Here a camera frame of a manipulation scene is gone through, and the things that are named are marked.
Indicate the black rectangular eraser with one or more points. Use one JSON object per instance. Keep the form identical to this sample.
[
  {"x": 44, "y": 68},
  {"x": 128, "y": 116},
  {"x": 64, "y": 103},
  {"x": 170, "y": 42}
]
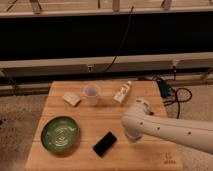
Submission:
[{"x": 104, "y": 144}]

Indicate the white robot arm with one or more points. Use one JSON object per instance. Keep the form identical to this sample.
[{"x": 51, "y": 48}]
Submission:
[{"x": 137, "y": 120}]

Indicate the white plastic bottle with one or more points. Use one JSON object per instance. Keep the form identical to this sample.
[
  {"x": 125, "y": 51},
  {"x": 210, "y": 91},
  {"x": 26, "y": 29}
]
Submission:
[{"x": 121, "y": 94}]

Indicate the translucent plastic cup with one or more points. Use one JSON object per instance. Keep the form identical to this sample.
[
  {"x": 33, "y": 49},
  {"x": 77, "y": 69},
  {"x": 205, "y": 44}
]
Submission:
[{"x": 92, "y": 93}]

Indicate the wooden table board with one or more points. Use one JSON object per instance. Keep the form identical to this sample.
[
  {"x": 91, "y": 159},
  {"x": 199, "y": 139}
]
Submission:
[{"x": 148, "y": 154}]

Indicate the green ribbed bowl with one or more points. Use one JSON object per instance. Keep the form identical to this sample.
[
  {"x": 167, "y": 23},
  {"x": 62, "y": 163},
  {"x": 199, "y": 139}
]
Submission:
[{"x": 60, "y": 134}]

